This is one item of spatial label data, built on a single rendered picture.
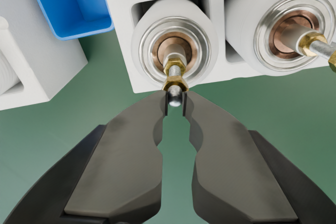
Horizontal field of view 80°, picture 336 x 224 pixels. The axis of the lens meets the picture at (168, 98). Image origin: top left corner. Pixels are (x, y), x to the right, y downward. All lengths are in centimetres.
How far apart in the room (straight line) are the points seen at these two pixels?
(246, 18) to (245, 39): 2
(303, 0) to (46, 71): 36
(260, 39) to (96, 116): 48
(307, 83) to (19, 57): 60
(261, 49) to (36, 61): 32
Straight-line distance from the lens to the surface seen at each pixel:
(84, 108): 60
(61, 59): 44
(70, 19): 45
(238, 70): 32
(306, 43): 21
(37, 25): 41
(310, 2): 24
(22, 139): 77
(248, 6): 24
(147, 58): 22
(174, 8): 21
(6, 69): 38
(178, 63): 17
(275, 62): 24
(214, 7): 28
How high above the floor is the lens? 46
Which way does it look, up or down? 60 degrees down
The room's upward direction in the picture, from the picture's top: 178 degrees counter-clockwise
